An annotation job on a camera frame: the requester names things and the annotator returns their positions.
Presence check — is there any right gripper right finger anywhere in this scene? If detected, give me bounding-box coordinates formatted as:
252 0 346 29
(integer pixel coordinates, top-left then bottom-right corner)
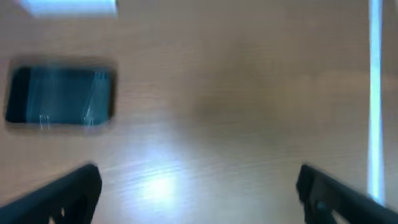
295 164 398 224

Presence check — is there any clear test tube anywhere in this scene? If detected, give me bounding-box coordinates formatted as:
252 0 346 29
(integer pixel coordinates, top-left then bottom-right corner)
37 112 51 129
83 71 109 128

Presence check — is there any white test tube rack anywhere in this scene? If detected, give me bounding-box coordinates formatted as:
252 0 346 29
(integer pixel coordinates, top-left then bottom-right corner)
19 0 119 19

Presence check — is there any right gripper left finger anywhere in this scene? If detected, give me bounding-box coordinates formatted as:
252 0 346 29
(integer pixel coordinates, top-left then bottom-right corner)
0 163 103 224

